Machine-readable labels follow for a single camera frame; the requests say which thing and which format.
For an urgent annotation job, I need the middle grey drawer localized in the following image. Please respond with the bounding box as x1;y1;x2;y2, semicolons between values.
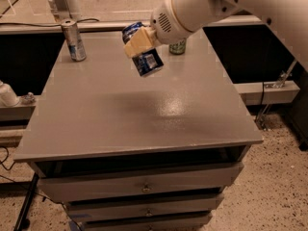
67;193;223;222

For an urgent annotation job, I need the top grey drawer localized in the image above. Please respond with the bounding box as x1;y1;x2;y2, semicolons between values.
38;162;244;202

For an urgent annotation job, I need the grey drawer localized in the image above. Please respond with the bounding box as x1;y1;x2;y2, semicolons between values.
84;212;212;231
67;193;223;222
38;162;244;202

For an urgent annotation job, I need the black stand leg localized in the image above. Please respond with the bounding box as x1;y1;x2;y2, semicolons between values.
13;173;39;231

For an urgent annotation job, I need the bottom grey drawer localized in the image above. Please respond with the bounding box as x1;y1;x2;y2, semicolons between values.
84;212;212;231

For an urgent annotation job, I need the grey metal rail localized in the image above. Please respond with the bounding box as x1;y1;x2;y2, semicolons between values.
0;15;263;35

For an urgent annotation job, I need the black floor cable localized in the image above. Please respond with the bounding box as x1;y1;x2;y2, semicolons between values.
0;145;15;183

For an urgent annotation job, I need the metal frame post left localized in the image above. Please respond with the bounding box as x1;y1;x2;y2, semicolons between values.
47;0;82;22

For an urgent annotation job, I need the silver blue energy drink can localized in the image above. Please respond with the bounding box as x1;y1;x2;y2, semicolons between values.
61;18;87;62

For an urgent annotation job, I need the blue pepsi can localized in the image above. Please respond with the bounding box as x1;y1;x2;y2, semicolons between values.
122;22;164;77

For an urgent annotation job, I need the green soda can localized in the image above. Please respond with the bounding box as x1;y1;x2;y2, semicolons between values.
169;38;187;55

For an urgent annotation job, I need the grey drawer cabinet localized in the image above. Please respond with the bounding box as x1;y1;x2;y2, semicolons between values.
13;27;265;231

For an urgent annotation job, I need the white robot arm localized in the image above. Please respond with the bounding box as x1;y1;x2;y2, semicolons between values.
124;0;308;68

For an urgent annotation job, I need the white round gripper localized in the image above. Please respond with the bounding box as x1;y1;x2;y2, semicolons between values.
123;0;191;58

